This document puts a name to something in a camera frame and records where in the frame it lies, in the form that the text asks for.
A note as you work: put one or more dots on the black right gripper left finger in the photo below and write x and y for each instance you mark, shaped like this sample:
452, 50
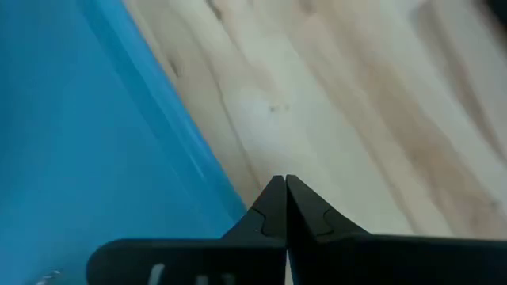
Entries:
237, 257

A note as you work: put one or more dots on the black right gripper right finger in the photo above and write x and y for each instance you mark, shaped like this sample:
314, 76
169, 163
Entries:
356, 261

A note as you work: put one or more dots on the blue plastic tray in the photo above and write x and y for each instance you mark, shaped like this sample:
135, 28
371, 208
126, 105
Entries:
79, 138

